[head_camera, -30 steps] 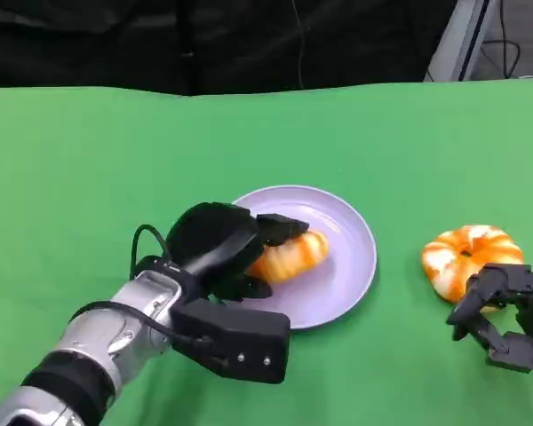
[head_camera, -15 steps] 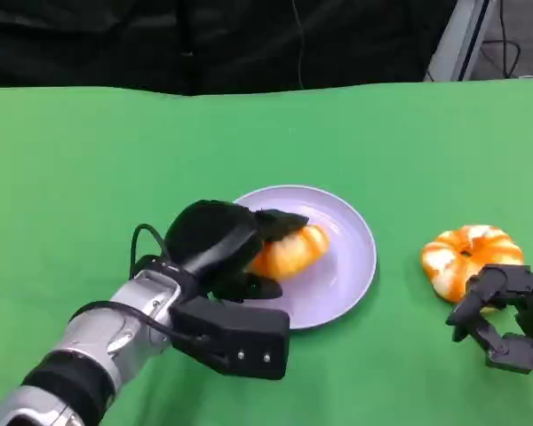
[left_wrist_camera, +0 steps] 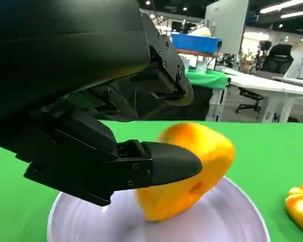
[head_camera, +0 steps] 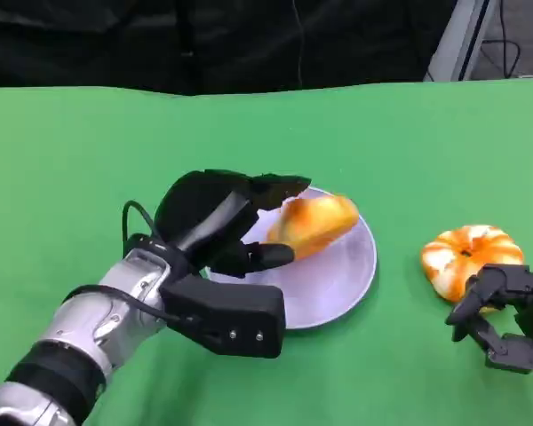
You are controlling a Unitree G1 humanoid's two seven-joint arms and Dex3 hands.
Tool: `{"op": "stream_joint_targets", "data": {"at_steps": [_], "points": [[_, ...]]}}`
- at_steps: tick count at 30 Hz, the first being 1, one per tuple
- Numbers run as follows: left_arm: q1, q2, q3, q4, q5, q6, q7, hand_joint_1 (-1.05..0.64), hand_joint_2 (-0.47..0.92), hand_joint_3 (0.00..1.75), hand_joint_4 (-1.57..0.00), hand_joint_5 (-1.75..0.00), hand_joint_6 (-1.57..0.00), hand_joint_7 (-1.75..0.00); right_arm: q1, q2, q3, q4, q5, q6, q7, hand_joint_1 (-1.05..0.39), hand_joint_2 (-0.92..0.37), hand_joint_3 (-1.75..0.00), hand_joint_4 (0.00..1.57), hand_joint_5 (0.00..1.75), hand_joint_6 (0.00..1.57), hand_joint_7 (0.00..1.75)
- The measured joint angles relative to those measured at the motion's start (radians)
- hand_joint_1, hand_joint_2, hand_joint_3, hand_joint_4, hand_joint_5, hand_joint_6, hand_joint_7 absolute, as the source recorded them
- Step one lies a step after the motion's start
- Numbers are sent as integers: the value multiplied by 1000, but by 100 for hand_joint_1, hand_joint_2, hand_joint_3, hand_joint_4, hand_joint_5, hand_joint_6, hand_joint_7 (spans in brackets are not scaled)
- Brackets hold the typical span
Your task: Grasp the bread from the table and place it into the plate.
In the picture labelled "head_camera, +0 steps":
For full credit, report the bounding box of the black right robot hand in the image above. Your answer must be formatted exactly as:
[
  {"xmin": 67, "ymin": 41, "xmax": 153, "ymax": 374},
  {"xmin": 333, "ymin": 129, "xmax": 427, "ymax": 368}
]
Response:
[{"xmin": 445, "ymin": 264, "xmax": 533, "ymax": 374}]

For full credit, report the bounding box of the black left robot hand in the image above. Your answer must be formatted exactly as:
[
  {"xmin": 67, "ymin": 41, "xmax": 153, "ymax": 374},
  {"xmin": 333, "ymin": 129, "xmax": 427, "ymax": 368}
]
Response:
[{"xmin": 153, "ymin": 168, "xmax": 312, "ymax": 279}]

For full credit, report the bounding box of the green table cloth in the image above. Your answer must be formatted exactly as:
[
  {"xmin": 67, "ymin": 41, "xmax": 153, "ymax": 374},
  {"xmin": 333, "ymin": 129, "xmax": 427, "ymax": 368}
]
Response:
[{"xmin": 0, "ymin": 79, "xmax": 533, "ymax": 426}]

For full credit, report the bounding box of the lilac plate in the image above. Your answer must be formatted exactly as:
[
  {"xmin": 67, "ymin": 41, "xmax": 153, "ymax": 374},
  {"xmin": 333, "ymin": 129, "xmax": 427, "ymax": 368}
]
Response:
[{"xmin": 206, "ymin": 185, "xmax": 378, "ymax": 332}]

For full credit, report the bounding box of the black backdrop curtain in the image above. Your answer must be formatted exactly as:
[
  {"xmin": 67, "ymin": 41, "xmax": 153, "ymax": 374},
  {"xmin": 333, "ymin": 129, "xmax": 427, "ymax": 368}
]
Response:
[{"xmin": 0, "ymin": 0, "xmax": 457, "ymax": 97}]

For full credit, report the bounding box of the black looped wrist cable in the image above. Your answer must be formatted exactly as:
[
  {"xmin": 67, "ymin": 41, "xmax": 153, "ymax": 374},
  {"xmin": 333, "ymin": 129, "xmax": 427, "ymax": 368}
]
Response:
[{"xmin": 122, "ymin": 200, "xmax": 162, "ymax": 249}]

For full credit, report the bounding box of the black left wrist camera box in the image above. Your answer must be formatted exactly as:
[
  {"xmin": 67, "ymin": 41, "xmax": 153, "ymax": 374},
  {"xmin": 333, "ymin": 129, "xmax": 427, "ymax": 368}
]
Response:
[{"xmin": 159, "ymin": 277, "xmax": 287, "ymax": 359}]

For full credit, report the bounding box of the black forearm cable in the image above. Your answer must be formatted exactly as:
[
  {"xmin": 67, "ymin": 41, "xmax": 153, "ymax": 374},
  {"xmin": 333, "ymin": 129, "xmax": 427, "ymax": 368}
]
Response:
[{"xmin": 63, "ymin": 283, "xmax": 192, "ymax": 323}]

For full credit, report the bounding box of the aluminium frame post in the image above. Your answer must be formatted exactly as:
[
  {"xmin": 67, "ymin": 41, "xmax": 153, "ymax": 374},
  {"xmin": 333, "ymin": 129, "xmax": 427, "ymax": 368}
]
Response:
[{"xmin": 423, "ymin": 0, "xmax": 501, "ymax": 83}]

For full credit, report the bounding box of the black floor cable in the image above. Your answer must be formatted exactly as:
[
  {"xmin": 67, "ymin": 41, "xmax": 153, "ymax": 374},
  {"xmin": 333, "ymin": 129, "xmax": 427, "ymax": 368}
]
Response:
[{"xmin": 476, "ymin": 0, "xmax": 521, "ymax": 80}]

